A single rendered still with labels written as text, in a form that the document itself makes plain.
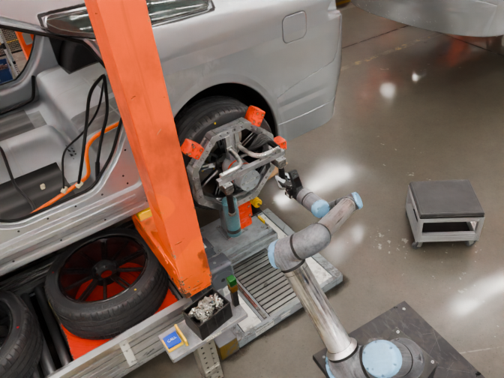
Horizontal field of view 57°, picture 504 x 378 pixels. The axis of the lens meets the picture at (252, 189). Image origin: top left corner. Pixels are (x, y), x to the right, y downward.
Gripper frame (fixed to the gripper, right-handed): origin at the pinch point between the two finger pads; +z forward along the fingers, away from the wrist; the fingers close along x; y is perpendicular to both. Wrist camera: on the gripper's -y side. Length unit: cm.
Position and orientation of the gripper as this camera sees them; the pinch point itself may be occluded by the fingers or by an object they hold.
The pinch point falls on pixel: (280, 174)
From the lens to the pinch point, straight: 262.8
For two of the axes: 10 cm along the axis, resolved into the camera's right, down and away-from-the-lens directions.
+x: 8.3, -4.2, 3.8
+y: 1.0, 7.7, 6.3
